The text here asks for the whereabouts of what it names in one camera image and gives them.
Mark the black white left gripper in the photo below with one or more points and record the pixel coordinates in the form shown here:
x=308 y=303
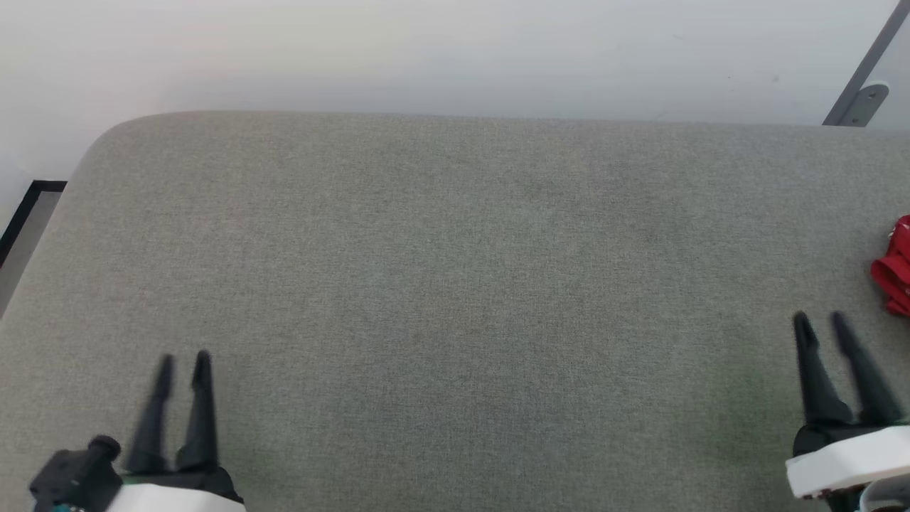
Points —
x=178 y=494

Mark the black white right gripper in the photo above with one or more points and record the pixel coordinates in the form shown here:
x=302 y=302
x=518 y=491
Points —
x=846 y=459

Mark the red and white garment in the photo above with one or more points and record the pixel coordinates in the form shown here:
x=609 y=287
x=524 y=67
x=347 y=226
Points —
x=897 y=274

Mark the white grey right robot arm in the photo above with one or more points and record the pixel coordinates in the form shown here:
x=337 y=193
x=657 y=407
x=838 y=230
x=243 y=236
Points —
x=889 y=499

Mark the black floor edge strip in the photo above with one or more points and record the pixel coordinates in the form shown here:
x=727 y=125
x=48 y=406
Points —
x=25 y=210

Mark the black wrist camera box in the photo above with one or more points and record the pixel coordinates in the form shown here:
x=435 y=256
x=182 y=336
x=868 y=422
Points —
x=75 y=476

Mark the grey metal bracket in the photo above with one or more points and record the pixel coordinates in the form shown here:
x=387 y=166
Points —
x=869 y=99

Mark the grey metal frame post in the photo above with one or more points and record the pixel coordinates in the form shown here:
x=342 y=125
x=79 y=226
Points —
x=871 y=60

